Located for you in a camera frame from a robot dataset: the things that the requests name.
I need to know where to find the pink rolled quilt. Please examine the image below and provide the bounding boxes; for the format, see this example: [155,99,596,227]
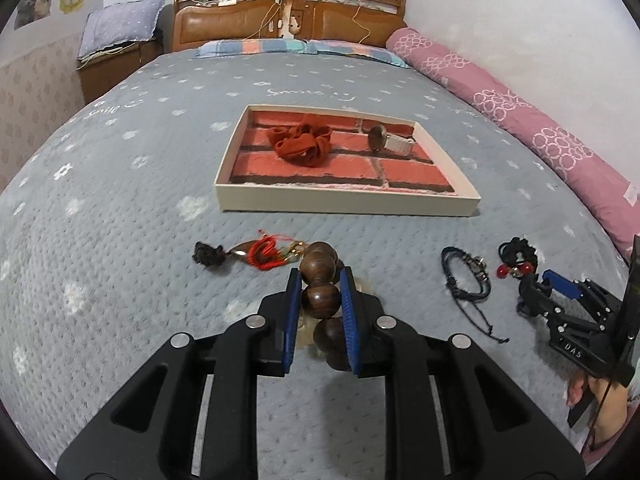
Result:
[385,27,640,261]

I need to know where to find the wooden bed headboard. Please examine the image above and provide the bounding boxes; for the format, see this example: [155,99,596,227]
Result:
[171,0,407,53]

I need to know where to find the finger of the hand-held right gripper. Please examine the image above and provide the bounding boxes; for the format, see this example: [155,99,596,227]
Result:
[542,269,626,333]
[517,277,566,341]

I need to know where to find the dark brown hair tie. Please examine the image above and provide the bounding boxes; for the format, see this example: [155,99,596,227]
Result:
[192,241,226,271]

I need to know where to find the black cord bracelet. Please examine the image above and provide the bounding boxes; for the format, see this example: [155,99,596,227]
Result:
[441,246,510,345]

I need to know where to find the wooden bead bracelet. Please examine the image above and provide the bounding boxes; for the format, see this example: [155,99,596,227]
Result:
[299,241,353,372]

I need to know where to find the wooden nightstand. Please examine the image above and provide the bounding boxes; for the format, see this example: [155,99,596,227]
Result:
[76,35,165,105]

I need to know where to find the orange cable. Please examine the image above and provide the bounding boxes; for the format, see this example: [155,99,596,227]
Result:
[264,0,282,41]

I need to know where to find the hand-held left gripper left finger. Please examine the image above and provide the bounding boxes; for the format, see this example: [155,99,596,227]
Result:
[56,267,303,480]

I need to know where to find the cartoon headboard sticker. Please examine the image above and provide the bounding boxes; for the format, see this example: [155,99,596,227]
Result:
[277,10,304,39]

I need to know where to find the purple dotted pillow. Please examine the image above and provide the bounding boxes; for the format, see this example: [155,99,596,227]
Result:
[77,0,168,58]

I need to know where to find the grey cats wall sticker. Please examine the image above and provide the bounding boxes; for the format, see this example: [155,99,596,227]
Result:
[14,0,55,30]

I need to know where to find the watch with white strap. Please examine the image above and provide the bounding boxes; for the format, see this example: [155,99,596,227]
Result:
[356,119,418,161]

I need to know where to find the person's right hand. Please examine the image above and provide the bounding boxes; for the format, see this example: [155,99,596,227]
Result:
[565,371,636,456]

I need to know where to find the black hair tie red beads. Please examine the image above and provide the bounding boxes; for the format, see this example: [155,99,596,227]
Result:
[497,236,541,281]

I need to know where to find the white charging cable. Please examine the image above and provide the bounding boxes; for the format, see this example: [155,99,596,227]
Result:
[349,0,374,44]

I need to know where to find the grey flower print blanket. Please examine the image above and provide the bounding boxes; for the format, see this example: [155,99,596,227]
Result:
[0,50,632,480]

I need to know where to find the red tassel knot pendant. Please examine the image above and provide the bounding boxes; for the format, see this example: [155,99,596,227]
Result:
[227,230,311,273]

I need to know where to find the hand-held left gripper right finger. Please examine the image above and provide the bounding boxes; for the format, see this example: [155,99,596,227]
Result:
[340,266,586,480]

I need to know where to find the red scrunchie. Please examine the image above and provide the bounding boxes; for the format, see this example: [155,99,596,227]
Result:
[265,121,333,167]

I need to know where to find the plaid pillow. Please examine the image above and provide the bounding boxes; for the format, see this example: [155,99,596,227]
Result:
[307,40,412,69]
[192,38,318,60]

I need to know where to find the beige tray with brick lining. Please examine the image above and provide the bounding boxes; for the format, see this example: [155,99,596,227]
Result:
[214,105,482,217]

